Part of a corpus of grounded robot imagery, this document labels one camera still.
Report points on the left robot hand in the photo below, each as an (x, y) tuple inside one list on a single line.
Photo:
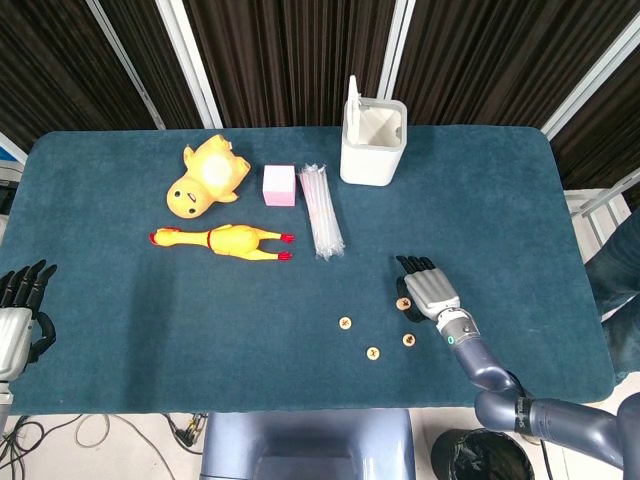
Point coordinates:
[(11, 337)]

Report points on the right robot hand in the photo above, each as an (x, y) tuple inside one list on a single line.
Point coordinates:
[(430, 292)]

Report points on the round chess piece top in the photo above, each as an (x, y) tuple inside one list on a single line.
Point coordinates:
[(402, 303)]

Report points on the wooden token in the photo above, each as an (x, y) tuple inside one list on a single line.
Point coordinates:
[(345, 323), (373, 353), (410, 340)]

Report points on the wooden token bottom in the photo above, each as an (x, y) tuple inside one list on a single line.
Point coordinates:
[(373, 353)]

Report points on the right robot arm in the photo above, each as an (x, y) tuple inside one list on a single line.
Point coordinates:
[(565, 417)]

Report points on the bundle of wrapped straws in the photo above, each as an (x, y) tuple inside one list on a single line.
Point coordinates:
[(322, 215)]

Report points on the white square trash bin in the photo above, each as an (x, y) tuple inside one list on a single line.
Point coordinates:
[(367, 162)]

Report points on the bin with black bag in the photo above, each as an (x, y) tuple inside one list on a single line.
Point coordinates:
[(465, 457)]

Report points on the white shoe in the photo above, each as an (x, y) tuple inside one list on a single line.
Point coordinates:
[(529, 435)]

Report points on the pale pink cube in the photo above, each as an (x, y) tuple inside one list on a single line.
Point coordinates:
[(279, 187)]

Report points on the white and blue panel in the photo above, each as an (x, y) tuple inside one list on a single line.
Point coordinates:
[(7, 152)]

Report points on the person in blue jeans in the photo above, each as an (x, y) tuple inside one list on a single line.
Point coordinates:
[(615, 280)]

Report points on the white metal rack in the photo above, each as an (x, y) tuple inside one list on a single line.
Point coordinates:
[(595, 200)]

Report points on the teal tablecloth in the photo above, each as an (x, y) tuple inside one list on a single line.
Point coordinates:
[(200, 325)]

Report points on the white bin lid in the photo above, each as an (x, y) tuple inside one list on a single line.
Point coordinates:
[(354, 115)]

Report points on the blue-grey robot torso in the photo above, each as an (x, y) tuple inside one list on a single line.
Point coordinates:
[(300, 440)]

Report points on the black power plug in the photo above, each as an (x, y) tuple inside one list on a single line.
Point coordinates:
[(187, 432)]

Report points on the yellow rubber chicken toy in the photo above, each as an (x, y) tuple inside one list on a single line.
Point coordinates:
[(235, 240)]

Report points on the yellow plush duck toy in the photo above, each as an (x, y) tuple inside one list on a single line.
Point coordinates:
[(190, 197)]

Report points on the dark brown pleated curtain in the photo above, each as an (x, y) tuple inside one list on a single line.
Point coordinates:
[(300, 50)]

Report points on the white frame post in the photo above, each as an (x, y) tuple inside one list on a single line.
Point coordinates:
[(590, 87), (126, 65), (191, 65), (396, 50)]

